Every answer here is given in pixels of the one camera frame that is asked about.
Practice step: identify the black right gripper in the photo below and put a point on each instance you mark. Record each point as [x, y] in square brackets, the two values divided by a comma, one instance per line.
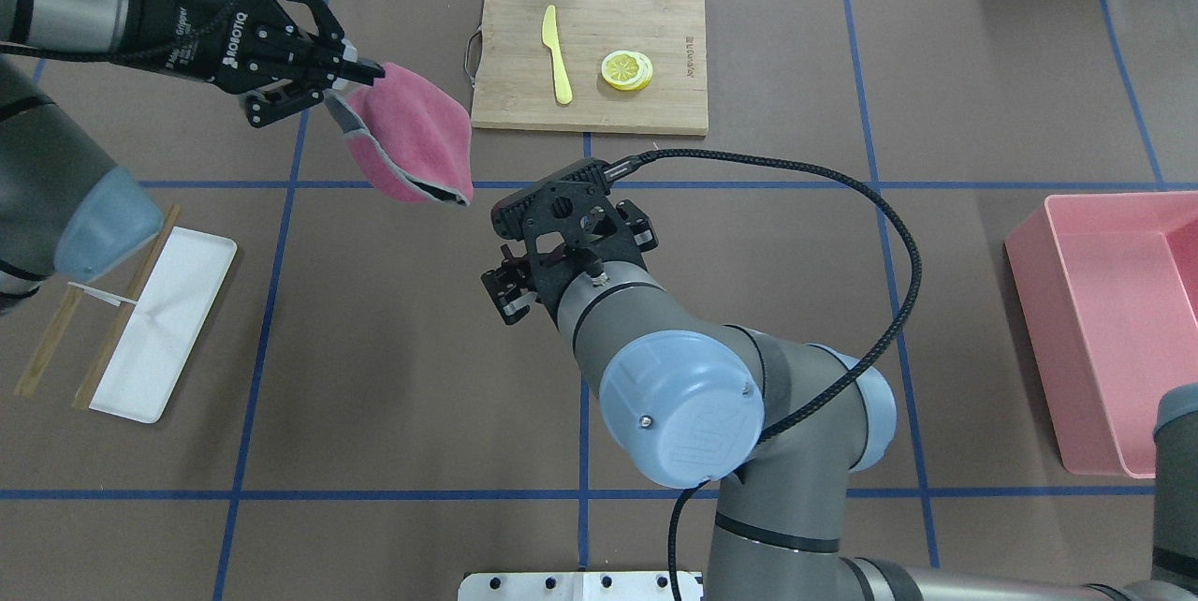
[504, 291]

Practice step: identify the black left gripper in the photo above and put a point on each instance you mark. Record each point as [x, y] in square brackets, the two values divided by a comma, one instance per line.
[190, 23]

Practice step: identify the pink cleaning cloth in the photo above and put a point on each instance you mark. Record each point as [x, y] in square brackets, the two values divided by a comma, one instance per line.
[410, 139]

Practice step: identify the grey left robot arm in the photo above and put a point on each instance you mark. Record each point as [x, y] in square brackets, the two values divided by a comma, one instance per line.
[100, 95]

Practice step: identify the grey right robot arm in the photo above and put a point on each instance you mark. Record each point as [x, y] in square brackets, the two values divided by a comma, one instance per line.
[780, 426]

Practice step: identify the bamboo cutting board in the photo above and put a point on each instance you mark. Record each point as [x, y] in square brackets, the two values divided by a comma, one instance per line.
[513, 83]

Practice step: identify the yellow lemon slices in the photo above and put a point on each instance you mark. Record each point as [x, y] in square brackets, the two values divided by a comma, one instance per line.
[627, 71]

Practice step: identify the yellow plastic knife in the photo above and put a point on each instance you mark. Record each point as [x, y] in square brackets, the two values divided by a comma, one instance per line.
[562, 88]

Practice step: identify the white rectangular tray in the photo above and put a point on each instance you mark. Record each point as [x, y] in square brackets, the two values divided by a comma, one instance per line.
[166, 319]

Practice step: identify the wooden cloth rack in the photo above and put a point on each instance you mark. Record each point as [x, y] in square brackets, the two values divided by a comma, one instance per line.
[55, 332]

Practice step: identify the pink plastic bin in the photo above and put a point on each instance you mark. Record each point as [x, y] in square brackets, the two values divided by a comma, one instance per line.
[1106, 283]

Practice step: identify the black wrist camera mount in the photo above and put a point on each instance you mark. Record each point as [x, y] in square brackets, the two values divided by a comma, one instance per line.
[567, 210]

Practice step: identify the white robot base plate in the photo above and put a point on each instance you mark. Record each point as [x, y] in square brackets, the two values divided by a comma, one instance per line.
[568, 585]

